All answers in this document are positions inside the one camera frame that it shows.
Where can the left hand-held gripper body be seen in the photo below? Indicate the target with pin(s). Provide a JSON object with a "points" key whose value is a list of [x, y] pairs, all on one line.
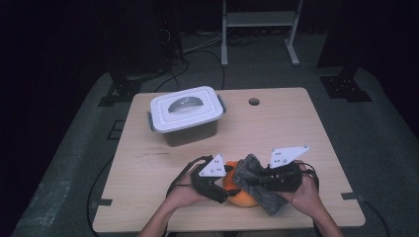
{"points": [[212, 168]]}

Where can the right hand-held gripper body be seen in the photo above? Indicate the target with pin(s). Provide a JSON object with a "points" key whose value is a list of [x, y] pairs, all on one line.
{"points": [[286, 179]]}

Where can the orange plush toy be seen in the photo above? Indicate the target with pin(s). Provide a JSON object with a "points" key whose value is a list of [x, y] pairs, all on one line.
{"points": [[243, 199]]}

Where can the grey fluffy cloth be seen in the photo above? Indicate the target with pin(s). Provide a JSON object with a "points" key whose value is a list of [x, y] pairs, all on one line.
{"points": [[245, 169]]}

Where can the grey translucent storage box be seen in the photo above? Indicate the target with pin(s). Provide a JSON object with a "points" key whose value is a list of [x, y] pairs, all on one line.
{"points": [[191, 136]]}

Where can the person's right hand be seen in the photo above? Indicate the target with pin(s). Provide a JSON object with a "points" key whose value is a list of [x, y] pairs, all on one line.
{"points": [[306, 197]]}

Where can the person's left hand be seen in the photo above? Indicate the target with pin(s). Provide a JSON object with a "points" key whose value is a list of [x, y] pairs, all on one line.
{"points": [[183, 196]]}

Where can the grey metal table foot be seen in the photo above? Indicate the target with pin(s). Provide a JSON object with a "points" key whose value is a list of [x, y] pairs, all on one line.
{"points": [[100, 202], [351, 196]]}

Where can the black stand base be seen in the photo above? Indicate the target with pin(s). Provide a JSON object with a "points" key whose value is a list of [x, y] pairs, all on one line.
{"points": [[122, 90], [346, 87]]}

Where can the dark equipment stand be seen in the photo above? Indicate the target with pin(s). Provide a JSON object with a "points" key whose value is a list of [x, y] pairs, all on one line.
{"points": [[169, 33]]}

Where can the white metal stand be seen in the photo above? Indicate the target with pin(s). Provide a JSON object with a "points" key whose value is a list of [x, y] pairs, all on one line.
{"points": [[260, 19]]}

